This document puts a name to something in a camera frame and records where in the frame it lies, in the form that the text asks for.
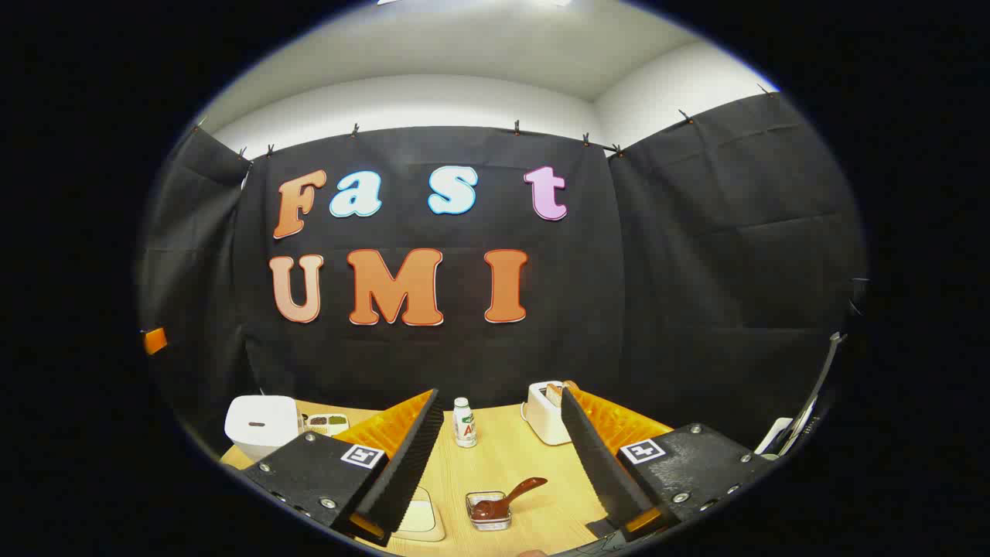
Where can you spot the cream square dish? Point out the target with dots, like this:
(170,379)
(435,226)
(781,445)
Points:
(421,517)

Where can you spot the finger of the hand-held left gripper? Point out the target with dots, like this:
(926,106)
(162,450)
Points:
(155,341)

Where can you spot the row of black cloth clips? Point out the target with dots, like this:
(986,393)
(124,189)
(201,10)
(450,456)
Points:
(517,127)

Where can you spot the clear square chopstick holder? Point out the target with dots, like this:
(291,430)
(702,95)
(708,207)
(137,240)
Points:
(489,524)

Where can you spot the white rice cooker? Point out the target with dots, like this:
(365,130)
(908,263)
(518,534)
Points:
(259,425)

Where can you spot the brown wooden spoon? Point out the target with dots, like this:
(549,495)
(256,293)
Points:
(503,501)

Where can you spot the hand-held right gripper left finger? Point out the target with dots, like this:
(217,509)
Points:
(402,472)

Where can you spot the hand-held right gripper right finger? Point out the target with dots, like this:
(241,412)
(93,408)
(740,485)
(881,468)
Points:
(599,472)

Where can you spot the white drink bottle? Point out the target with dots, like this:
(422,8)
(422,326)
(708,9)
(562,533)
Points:
(465,425)

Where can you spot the white toaster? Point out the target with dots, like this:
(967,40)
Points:
(541,422)

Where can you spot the white divided bean dish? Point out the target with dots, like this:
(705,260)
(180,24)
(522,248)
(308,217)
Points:
(326,423)

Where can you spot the black backdrop cloth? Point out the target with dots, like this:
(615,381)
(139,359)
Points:
(681,294)

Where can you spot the white flat board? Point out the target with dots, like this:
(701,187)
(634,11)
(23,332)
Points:
(773,437)

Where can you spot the toasted bread slice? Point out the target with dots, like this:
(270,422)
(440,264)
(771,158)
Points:
(554,394)

